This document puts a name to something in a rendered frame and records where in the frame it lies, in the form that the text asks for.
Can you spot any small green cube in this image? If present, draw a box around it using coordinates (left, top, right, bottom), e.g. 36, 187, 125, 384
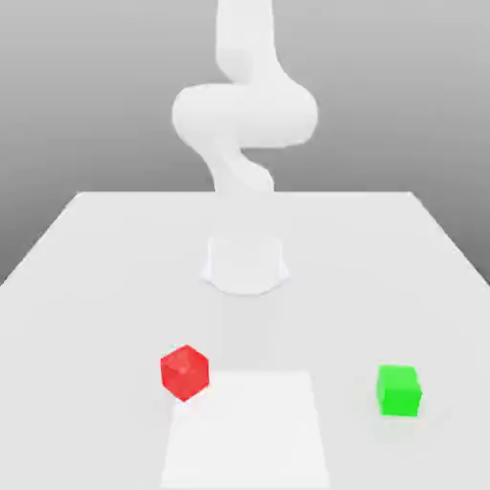
375, 364, 423, 417

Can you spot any small red cube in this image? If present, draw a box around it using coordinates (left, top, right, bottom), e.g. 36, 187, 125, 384
159, 344, 211, 403

